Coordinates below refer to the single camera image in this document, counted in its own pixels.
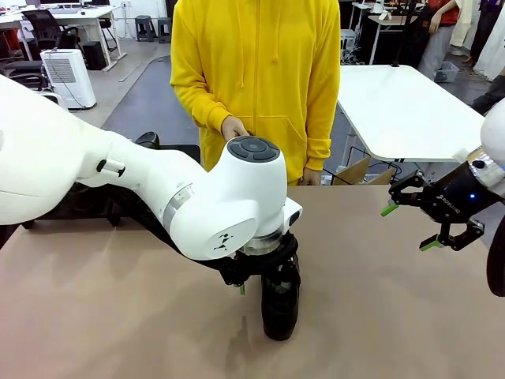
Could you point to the black computer tower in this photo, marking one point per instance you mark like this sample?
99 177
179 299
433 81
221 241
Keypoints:
94 55

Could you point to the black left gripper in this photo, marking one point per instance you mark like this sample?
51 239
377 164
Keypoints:
256 266

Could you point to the black metal shoe stand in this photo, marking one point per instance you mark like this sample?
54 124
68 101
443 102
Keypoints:
185 156
79 209

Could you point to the person's right forearm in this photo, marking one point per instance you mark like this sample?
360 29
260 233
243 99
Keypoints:
201 106

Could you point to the black draped desk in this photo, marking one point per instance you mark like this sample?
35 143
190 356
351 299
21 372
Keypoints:
378 43

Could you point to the yellow hoodie torso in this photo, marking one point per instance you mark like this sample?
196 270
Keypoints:
260 79

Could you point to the person in cream top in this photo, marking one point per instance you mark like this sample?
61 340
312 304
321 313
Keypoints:
463 23

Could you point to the white dehumidifier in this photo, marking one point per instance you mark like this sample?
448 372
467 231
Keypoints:
71 79

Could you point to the black leather shoe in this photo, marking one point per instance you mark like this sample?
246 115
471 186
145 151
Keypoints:
280 316
148 139

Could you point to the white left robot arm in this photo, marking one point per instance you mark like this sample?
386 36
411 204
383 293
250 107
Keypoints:
118 169

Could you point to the person's left hand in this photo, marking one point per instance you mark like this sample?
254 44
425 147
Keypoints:
311 177

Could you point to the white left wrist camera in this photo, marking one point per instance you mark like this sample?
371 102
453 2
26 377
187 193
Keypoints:
294 211

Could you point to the black office chair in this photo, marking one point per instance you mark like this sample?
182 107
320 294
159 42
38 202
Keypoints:
23 67
43 25

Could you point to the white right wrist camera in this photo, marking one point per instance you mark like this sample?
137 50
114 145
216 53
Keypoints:
461 156

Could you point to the person in red top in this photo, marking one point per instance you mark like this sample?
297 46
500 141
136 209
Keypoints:
438 47

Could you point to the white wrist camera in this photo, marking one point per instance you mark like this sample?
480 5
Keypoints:
461 156
294 211

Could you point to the white computer case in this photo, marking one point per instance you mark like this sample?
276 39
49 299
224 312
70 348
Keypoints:
349 45

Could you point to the person's left forearm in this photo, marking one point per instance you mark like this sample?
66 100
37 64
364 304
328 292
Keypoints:
321 138

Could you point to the grey plastic stool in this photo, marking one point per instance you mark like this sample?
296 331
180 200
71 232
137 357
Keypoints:
144 27
165 29

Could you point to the brown cardboard box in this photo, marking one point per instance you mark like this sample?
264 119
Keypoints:
355 171

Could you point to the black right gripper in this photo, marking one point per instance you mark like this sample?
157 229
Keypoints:
453 197

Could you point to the white table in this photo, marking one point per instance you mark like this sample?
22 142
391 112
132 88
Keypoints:
394 110

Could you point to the grey storage bin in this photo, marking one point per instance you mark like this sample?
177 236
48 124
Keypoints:
447 71

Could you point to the white office desk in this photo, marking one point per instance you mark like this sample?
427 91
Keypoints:
79 13

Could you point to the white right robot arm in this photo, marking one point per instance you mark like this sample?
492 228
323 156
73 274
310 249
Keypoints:
495 130

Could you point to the person's right hand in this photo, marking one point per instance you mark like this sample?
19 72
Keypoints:
233 127

